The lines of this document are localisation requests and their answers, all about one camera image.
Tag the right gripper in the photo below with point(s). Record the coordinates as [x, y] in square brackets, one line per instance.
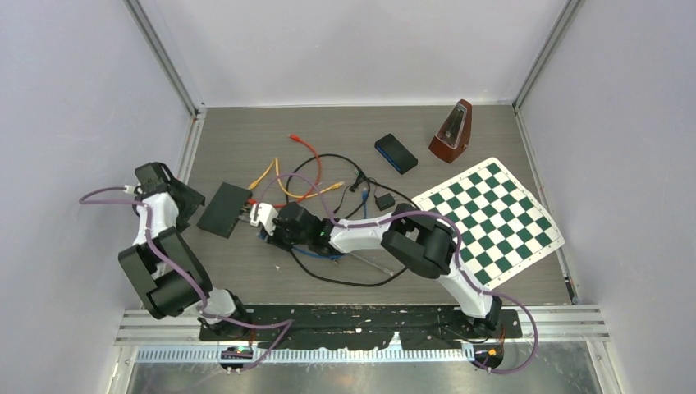
[273, 239]

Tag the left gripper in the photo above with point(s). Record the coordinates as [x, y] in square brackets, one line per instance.
[192, 202]

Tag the dark grey network switch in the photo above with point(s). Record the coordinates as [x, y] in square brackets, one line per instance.
[223, 211]

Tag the black power adapter with cord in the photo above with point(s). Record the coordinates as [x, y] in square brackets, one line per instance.
[383, 202]

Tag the small black blue switch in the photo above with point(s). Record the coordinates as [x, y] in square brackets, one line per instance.
[396, 153]

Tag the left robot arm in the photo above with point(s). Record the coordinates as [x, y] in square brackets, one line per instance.
[163, 269]

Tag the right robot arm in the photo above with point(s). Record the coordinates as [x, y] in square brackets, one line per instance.
[426, 243]

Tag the brown metronome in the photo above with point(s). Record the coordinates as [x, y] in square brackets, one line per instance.
[453, 137]

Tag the green white chessboard mat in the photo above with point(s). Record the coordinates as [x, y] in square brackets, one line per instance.
[504, 228]

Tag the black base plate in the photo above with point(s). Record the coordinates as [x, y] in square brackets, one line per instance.
[362, 327]

